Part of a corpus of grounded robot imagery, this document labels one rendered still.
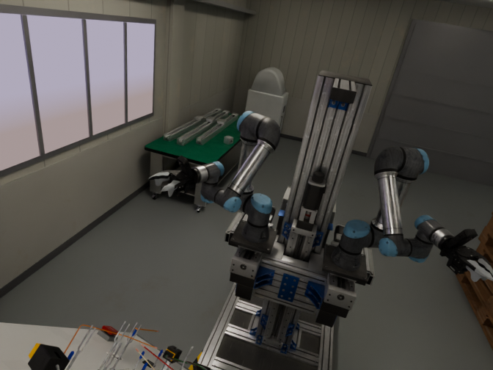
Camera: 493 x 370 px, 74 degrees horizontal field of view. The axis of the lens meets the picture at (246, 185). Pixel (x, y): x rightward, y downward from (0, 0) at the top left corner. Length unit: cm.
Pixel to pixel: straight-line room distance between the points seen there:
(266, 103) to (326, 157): 502
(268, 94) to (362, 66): 191
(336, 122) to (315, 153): 19
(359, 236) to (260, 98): 526
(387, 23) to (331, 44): 104
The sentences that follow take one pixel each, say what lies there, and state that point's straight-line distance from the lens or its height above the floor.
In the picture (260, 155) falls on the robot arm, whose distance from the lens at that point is 150.
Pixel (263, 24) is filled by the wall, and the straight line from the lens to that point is 735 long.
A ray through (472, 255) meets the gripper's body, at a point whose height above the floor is 159.
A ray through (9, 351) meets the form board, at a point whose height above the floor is 144.
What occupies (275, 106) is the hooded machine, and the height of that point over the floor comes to 79.
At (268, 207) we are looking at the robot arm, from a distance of 168.
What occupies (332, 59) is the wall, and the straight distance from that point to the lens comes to 718.
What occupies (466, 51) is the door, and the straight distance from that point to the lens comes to 742.
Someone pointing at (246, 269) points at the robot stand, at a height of 108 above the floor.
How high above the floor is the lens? 220
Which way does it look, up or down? 26 degrees down
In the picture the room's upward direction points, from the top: 10 degrees clockwise
